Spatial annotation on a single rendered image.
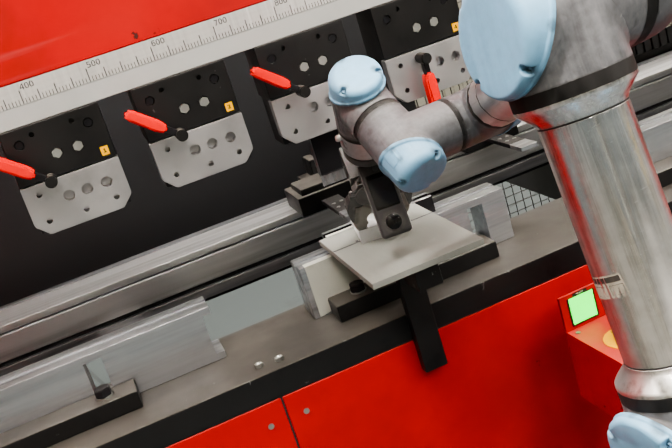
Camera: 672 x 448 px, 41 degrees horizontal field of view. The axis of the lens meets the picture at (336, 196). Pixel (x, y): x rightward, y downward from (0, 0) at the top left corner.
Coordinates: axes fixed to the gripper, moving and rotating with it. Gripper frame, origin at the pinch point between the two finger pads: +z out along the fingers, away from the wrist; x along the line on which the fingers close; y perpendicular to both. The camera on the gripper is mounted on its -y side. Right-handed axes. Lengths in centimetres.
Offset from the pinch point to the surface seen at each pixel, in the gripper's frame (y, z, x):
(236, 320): 116, 230, 51
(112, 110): 57, 16, 42
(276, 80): 17.8, -20.9, 9.3
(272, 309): 116, 229, 34
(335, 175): 12.2, -0.1, 4.4
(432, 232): -6.3, -3.7, -6.3
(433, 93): 14.4, -10.2, -14.4
